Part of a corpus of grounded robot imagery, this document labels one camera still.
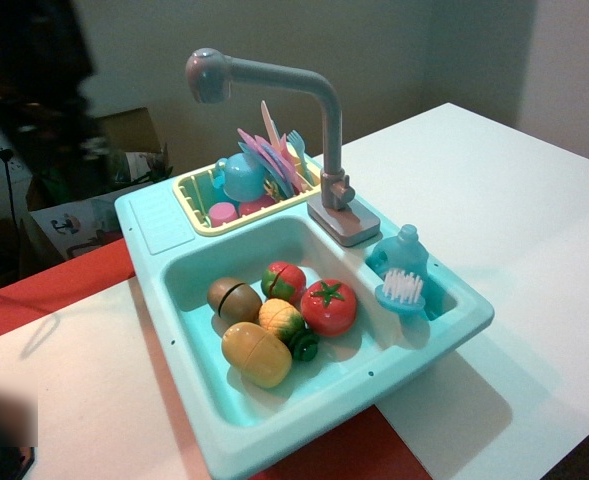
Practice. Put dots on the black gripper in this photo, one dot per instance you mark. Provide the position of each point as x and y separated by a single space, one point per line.
43 114

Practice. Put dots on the grey toy faucet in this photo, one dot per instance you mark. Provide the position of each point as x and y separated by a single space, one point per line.
210 75

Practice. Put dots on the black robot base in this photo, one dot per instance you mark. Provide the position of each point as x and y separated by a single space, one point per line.
15 462

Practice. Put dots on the cardboard box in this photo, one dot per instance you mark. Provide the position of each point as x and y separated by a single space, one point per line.
51 234

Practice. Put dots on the yellow dish rack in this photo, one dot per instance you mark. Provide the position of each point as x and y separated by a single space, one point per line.
196 195

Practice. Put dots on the pink toy plate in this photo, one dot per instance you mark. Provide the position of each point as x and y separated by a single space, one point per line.
261 146

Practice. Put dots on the blue toy cup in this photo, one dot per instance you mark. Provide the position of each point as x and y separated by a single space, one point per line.
243 177

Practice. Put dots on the pink toy cup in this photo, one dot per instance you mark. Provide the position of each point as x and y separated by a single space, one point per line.
222 213

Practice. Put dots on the pink toy knife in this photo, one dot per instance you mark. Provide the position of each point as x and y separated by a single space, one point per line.
270 126

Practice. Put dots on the red mat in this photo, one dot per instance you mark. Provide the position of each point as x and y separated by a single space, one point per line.
62 285

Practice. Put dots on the red toy cup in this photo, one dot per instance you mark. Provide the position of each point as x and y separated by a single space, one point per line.
250 207

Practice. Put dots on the blue toy fork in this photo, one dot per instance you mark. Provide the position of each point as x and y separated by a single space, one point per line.
297 142

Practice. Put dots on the blue toy plate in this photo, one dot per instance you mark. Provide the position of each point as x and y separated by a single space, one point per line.
284 186

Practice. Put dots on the brown toy kiwi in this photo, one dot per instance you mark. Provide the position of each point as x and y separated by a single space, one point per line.
234 300

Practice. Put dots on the red green toy apple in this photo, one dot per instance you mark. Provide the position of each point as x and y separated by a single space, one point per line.
284 281

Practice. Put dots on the toy pineapple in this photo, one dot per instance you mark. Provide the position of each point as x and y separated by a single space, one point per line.
284 321

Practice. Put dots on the yellow toy potato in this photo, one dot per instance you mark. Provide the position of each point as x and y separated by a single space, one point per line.
257 354

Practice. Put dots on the red toy tomato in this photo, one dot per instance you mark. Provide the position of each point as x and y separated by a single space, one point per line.
329 307

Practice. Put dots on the blue toy soap bottle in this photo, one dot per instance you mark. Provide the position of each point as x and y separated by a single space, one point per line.
402 251

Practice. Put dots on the turquoise toy sink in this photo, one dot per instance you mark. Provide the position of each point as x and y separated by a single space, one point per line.
241 428

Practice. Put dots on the blue scrub brush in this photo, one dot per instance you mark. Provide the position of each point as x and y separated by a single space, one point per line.
401 292

